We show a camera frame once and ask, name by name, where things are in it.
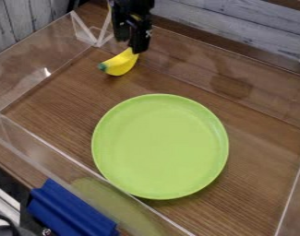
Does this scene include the clear acrylic enclosure wall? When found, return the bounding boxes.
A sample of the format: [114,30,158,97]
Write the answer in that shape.
[0,11,300,236]

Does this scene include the black cable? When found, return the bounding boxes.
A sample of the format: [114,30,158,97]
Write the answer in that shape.
[0,214,22,236]

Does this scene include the yellow toy banana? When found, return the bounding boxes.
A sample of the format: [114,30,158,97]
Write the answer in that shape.
[98,47,138,77]

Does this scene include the green round plate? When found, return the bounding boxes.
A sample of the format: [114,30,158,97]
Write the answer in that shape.
[91,94,229,200]

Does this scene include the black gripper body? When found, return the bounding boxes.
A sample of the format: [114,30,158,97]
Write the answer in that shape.
[110,0,154,17]

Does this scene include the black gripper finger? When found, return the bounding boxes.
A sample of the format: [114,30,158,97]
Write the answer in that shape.
[129,16,152,54]
[111,13,130,41]

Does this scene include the blue plastic clamp block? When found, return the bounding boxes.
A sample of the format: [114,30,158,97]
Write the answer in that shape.
[27,179,118,236]

